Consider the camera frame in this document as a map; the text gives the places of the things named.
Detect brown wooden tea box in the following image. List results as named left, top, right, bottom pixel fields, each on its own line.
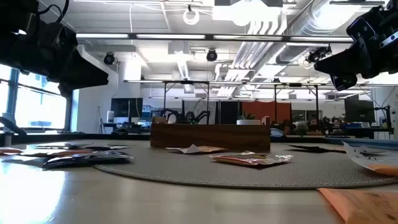
left=150, top=123, right=271, bottom=153

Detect black computer monitor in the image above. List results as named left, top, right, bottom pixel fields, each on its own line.
left=110, top=97, right=144, bottom=118
left=344, top=99, right=376, bottom=124

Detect black aluminium table frame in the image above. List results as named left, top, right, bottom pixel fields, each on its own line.
left=0, top=126, right=398, bottom=146

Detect long overhead light bar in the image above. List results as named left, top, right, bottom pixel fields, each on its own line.
left=76, top=32, right=355, bottom=44

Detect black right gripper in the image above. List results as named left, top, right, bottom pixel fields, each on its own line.
left=313, top=2, right=398, bottom=92

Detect white ring light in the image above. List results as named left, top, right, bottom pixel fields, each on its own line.
left=182, top=6, right=201, bottom=26

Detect white orange Tazo tea packet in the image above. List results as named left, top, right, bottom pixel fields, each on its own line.
left=166, top=144, right=228, bottom=155
left=317, top=187, right=398, bottom=224
left=341, top=141, right=398, bottom=177

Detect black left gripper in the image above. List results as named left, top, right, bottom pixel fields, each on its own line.
left=0, top=0, right=110, bottom=98

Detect silver ventilation duct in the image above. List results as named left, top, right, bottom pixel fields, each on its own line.
left=275, top=0, right=354, bottom=66

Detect white pot green plant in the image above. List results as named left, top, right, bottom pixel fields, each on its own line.
left=236, top=111, right=262, bottom=126

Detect purple tea packet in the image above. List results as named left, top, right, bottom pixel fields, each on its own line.
left=42, top=151, right=135, bottom=170

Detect black ceiling fixture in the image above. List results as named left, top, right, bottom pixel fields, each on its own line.
left=306, top=45, right=333, bottom=65

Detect orange room partition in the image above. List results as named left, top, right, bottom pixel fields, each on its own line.
left=241, top=101, right=292, bottom=124

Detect orange yellow tea packet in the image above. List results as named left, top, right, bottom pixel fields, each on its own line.
left=0, top=147, right=24, bottom=156
left=210, top=151, right=294, bottom=167

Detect round grey table mat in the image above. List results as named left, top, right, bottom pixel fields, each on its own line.
left=92, top=139, right=398, bottom=190

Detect background black robot arms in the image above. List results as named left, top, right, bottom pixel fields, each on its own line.
left=160, top=108, right=211, bottom=125

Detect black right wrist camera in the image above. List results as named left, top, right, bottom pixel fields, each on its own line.
left=346, top=17, right=376, bottom=42

